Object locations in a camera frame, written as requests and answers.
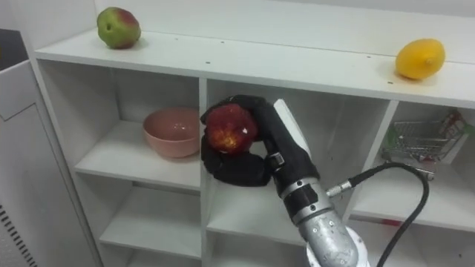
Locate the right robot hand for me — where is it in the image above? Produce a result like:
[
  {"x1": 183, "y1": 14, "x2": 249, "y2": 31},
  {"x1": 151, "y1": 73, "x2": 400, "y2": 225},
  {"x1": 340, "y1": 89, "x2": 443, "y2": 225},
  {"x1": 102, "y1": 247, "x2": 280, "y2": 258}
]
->
[{"x1": 200, "y1": 94, "x2": 321, "y2": 197}]

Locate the white shelf unit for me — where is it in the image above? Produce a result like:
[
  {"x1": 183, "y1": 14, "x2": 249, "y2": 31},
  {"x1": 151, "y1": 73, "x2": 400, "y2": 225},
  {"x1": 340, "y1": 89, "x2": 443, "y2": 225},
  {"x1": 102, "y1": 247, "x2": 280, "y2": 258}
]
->
[{"x1": 33, "y1": 0, "x2": 475, "y2": 267}]

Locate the pink bowl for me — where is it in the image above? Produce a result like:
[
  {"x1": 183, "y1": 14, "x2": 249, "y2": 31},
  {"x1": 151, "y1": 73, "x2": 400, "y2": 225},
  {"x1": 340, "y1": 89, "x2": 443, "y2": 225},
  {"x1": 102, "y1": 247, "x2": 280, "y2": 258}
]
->
[{"x1": 142, "y1": 107, "x2": 201, "y2": 159}]

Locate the small metal shopping cart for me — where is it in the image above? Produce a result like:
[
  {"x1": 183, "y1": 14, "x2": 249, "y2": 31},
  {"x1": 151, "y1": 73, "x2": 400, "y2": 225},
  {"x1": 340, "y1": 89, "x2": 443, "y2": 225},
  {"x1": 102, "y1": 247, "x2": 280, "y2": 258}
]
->
[{"x1": 381, "y1": 111, "x2": 474, "y2": 182}]

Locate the yellow lemon soft toy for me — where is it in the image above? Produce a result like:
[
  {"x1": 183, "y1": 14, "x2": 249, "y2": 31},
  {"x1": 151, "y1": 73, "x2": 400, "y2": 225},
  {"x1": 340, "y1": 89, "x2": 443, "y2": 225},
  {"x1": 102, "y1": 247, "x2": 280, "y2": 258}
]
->
[{"x1": 395, "y1": 38, "x2": 446, "y2": 81}]

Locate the green red apple soft toy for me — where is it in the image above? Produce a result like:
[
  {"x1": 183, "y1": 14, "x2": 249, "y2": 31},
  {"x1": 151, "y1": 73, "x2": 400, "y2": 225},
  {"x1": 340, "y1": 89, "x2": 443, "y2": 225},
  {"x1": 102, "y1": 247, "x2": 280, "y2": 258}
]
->
[{"x1": 96, "y1": 7, "x2": 142, "y2": 50}]

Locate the white cabinet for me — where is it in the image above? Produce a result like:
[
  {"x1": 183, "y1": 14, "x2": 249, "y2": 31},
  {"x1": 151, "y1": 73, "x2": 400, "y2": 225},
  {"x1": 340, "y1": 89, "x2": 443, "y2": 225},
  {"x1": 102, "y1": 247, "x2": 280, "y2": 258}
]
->
[{"x1": 0, "y1": 28, "x2": 103, "y2": 267}]

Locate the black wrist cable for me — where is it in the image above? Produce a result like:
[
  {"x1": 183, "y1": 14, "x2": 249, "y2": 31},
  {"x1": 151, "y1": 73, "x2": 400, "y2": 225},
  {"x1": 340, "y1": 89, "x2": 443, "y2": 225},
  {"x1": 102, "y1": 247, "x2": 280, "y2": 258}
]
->
[{"x1": 326, "y1": 162, "x2": 430, "y2": 267}]

